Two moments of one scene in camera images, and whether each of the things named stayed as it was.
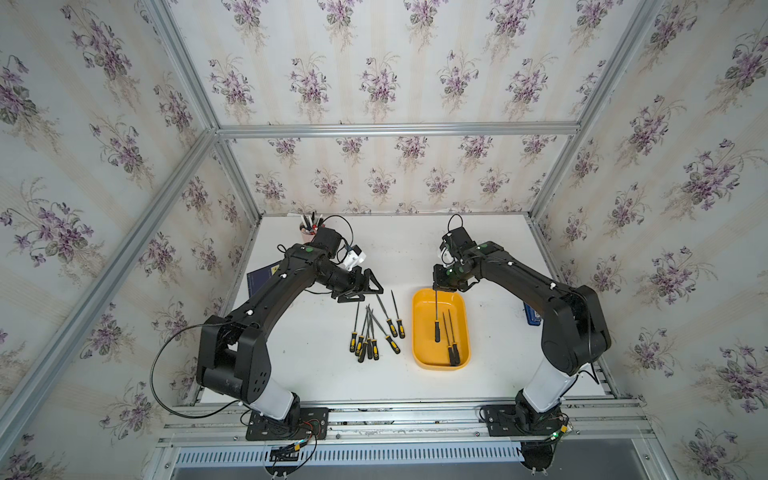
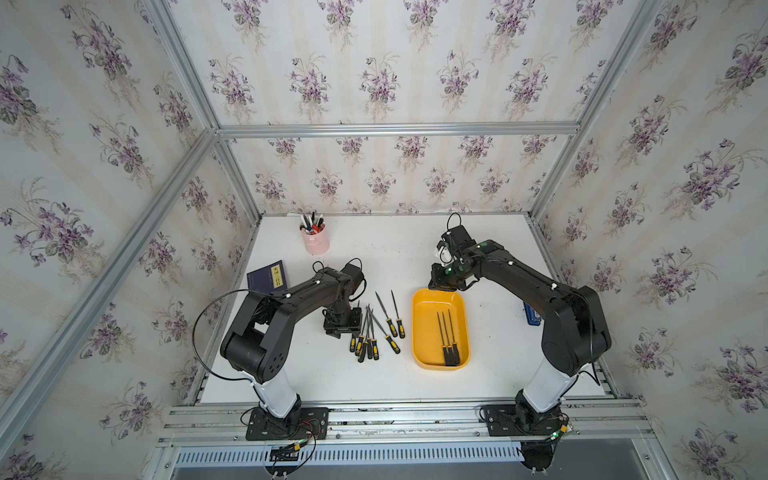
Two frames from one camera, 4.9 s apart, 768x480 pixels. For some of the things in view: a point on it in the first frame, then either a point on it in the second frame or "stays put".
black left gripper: [355, 287] → [354, 327]
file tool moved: [456, 354] stays put
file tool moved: [361, 339] stays put
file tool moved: [451, 356] stays put
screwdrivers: [437, 328] → [443, 346]
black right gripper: [438, 283] stays put
